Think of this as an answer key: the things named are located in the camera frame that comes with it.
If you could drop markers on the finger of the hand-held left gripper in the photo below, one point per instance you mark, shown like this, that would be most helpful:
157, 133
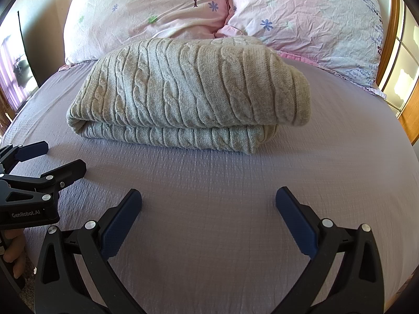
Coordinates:
70, 170
32, 148

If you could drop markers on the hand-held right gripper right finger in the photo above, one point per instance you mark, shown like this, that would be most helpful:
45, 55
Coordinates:
296, 217

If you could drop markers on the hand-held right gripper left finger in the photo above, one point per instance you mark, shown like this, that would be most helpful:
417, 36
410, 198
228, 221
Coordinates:
121, 216

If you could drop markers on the person's left hand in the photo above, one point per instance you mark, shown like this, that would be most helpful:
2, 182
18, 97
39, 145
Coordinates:
14, 252

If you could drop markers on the lilac bed sheet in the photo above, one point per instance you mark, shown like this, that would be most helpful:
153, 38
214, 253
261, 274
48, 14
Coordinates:
212, 176

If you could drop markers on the pink pillow with tree print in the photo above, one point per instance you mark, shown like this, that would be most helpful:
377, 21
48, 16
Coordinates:
144, 9

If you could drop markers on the wooden headboard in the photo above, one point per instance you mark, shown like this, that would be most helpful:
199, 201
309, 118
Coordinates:
397, 59

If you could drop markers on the pink floral pillow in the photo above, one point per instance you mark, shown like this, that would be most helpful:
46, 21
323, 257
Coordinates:
311, 23

